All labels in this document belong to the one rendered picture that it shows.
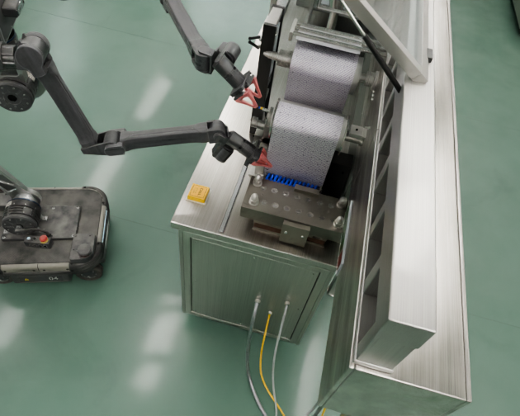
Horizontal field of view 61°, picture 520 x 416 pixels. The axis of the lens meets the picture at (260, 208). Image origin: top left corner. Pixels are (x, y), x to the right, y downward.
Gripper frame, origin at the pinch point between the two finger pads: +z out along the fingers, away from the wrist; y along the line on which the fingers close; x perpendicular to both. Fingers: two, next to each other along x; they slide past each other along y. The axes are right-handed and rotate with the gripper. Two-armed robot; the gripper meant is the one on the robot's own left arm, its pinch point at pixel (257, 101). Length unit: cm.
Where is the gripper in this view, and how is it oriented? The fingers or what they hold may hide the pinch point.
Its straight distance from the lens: 163.5
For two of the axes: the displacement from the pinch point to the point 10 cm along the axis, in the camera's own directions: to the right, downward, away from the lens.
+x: 7.0, -3.0, -6.4
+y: -2.4, 7.5, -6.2
